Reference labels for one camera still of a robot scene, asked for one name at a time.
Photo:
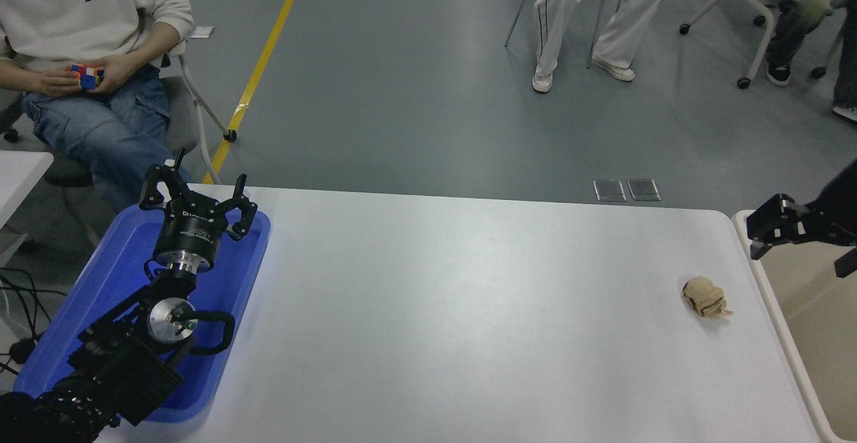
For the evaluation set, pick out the large pale bin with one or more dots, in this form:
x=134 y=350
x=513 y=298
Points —
x=803 y=336

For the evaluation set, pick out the white-framed wheeled chair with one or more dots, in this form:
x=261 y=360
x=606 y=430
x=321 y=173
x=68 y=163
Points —
x=761 y=48

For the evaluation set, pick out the white metal-legged chair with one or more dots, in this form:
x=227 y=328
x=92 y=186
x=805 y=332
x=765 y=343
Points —
x=596 y=35

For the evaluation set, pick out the coloured puzzle cube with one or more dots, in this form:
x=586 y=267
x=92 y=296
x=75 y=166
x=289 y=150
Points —
x=88 y=76

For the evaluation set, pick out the grey wheeled office chair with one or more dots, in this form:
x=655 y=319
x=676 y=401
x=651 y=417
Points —
x=184 y=122

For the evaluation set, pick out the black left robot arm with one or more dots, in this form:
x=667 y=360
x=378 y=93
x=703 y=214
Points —
x=120 y=369

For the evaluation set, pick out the person in dark trousers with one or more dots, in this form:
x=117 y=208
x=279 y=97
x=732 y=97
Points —
x=793 y=1

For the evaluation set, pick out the person's left hand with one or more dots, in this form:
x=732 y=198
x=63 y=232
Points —
x=120 y=71

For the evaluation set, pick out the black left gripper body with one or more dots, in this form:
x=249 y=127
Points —
x=191 y=229

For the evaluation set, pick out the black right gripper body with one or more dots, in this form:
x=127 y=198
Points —
x=840 y=212

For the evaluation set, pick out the crumpled tan paper ball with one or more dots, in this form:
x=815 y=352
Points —
x=704 y=298

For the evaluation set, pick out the small white side table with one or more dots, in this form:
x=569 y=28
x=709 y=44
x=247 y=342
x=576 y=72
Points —
x=20 y=175

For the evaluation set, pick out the person in pale trousers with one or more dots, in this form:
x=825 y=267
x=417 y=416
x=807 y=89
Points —
x=556 y=21

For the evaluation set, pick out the person's right hand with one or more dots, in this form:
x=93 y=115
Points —
x=55 y=83

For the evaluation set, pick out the person's left forearm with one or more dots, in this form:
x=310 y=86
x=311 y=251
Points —
x=150 y=43

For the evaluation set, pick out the blue plastic tray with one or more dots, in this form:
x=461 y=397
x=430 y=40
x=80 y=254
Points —
x=120 y=262

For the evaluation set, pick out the person with puzzle cube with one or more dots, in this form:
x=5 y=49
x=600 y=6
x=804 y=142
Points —
x=67 y=25

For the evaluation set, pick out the person's right forearm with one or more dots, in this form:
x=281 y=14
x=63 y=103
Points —
x=17 y=76

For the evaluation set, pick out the metal floor plate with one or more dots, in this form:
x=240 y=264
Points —
x=643 y=190
x=609 y=191

